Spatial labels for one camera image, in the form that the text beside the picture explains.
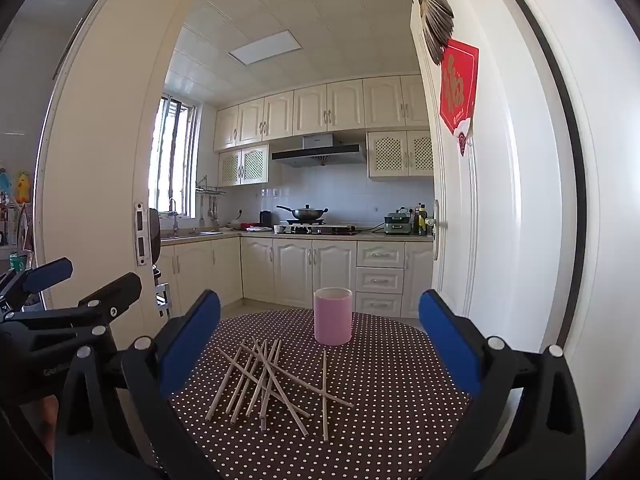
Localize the cream upper wall cabinets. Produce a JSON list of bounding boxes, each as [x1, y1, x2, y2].
[[213, 75, 431, 153]]

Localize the cream lattice door cabinet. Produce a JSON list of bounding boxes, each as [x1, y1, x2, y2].
[[218, 144, 271, 187], [366, 130, 435, 179]]

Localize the dark brown rice cooker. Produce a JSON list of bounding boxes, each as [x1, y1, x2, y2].
[[148, 208, 162, 268]]

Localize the kitchen window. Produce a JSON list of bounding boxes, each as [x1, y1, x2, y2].
[[148, 92, 198, 220]]

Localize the green electric pot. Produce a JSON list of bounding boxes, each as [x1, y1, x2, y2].
[[384, 212, 412, 236]]

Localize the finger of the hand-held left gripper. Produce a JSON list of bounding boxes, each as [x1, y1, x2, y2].
[[2, 272, 143, 343], [0, 257, 74, 313]]

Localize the white door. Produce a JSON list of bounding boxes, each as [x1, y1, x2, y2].
[[409, 0, 587, 356]]

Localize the pink cup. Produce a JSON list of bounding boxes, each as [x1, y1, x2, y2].
[[313, 287, 353, 346]]

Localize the red paper door decoration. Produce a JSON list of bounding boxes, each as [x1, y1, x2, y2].
[[439, 38, 479, 157]]

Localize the ceiling light panel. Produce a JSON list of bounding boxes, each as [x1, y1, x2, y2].
[[228, 30, 303, 67]]

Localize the metal storage rack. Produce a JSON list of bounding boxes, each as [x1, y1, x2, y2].
[[154, 265, 173, 318]]

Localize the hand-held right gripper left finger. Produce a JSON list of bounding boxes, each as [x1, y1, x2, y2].
[[54, 289, 221, 480]]

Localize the wall utensil rack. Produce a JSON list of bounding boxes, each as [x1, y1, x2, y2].
[[195, 176, 227, 231]]

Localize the pile of chopsticks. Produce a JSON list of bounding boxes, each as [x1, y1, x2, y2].
[[205, 337, 354, 443]]

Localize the cream lower kitchen cabinets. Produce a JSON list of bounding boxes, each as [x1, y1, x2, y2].
[[155, 235, 435, 318]]

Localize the hanging feather fan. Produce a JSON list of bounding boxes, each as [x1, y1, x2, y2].
[[415, 0, 456, 66]]

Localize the black wok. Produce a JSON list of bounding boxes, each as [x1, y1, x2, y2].
[[276, 204, 329, 223]]

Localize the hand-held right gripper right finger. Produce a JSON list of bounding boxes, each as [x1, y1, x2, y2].
[[418, 289, 587, 480]]

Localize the range hood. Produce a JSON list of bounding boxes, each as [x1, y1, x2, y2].
[[271, 132, 367, 168]]

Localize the gas stove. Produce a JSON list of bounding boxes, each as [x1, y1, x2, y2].
[[274, 220, 361, 236]]

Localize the metal door strike plate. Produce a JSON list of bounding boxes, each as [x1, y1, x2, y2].
[[134, 202, 150, 267]]

